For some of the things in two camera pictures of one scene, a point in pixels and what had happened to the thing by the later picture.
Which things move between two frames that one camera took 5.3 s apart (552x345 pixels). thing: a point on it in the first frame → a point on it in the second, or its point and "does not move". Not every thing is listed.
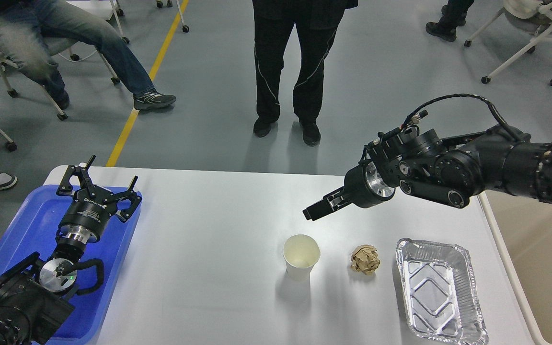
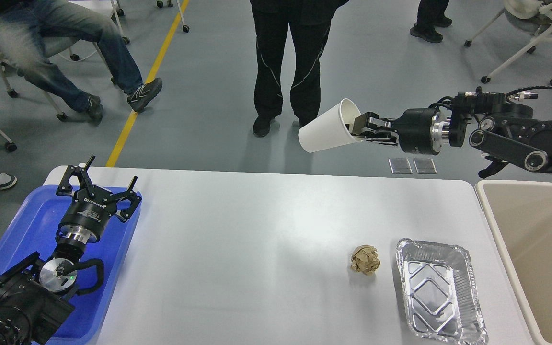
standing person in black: (317, 21) does not move
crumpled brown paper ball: (364, 258) does not move
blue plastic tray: (34, 228) does not move
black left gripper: (91, 206) does not move
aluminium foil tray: (442, 302) does not move
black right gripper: (364, 186) → (419, 130)
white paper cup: (301, 253) → (333, 129)
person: (454, 14) → (431, 13)
